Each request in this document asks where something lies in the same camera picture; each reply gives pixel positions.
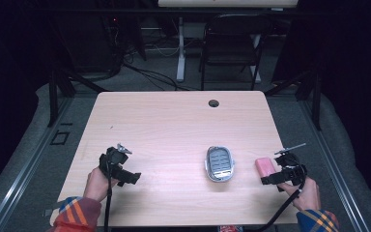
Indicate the black folding chair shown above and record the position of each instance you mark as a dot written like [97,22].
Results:
[232,48]

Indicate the person's left hand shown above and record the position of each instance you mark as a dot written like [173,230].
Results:
[97,187]

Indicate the pink soap bar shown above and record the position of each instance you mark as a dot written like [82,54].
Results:
[265,167]

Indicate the person's right hand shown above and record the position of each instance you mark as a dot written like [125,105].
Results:
[306,196]

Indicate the red packet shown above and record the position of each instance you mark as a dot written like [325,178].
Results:
[230,229]

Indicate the white desk with legs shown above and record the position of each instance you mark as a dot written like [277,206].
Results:
[181,58]

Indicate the metal floor rail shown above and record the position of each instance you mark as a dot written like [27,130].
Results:
[19,180]
[335,174]

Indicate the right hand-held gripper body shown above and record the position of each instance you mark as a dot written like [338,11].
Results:
[290,166]

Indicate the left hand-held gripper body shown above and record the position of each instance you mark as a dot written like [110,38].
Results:
[113,158]

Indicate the grey soap dish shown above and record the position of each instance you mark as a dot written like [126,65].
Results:
[219,163]

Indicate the black metal stand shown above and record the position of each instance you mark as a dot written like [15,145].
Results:
[54,96]
[315,100]

